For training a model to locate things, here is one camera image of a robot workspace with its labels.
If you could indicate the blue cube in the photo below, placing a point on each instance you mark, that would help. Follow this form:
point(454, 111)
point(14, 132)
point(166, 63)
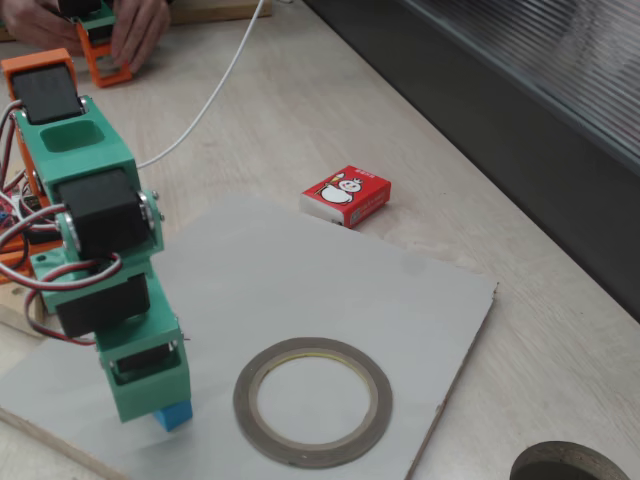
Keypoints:
point(175, 417)

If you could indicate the red snowman box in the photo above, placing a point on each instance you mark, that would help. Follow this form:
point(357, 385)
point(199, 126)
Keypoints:
point(350, 195)

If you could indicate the orange and green leader arm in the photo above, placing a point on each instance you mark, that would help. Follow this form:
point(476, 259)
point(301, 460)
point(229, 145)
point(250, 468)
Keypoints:
point(112, 80)

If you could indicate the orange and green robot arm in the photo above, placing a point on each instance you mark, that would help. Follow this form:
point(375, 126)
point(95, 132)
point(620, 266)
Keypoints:
point(95, 215)

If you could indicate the person's left hand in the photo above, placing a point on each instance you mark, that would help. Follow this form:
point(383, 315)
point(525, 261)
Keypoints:
point(145, 30)

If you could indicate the person's right hand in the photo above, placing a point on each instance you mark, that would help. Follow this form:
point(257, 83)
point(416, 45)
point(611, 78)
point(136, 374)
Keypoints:
point(35, 25)

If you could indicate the grey board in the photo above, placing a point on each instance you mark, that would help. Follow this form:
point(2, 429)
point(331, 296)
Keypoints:
point(300, 280)

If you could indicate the wooden wedge piece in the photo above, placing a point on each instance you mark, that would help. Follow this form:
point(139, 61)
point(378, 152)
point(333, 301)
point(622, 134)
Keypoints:
point(15, 320)

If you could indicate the red circuit board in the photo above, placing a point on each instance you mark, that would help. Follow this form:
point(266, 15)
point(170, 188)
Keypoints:
point(6, 206)

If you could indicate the flat wooden plank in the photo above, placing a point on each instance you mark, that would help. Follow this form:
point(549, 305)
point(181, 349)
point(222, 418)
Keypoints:
point(225, 10)

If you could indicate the grey ribbed desk partition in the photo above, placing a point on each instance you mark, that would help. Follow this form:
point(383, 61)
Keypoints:
point(500, 100)

